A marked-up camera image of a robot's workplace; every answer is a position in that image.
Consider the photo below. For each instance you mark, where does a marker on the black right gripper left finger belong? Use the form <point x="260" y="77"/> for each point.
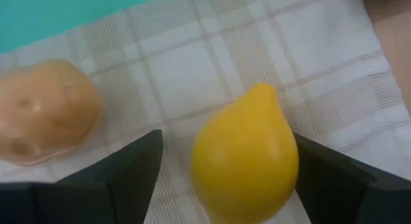
<point x="106" y="188"/>

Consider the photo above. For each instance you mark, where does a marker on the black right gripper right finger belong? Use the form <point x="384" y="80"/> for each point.
<point x="346" y="198"/>

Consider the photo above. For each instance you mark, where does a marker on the tan toy potato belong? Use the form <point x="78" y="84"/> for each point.
<point x="48" y="111"/>

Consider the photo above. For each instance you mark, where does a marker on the yellow toy lemon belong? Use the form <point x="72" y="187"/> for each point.
<point x="244" y="160"/>

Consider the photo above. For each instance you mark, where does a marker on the white plaid cloth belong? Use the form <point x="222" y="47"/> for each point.
<point x="192" y="73"/>

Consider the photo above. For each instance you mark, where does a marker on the teal translucent plastic container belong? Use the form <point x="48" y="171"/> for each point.
<point x="48" y="15"/>

